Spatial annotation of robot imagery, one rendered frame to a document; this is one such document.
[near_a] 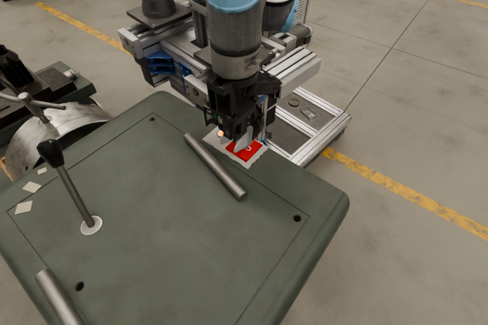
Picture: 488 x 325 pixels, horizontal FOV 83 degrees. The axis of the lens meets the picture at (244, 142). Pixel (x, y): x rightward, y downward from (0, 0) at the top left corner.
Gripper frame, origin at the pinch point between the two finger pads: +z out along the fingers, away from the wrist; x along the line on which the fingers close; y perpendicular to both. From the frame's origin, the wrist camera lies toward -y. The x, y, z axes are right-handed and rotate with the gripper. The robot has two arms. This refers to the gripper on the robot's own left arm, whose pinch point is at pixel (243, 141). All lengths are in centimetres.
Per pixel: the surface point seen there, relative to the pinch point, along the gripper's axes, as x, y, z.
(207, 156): -3.3, 8.0, -0.3
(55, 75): -109, 2, 30
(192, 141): -8.6, 7.1, -0.3
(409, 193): 54, -122, 127
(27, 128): -47, 27, 4
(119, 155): -19.8, 18.8, 1.9
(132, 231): -3.3, 27.6, 1.9
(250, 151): 2.2, 0.5, 1.2
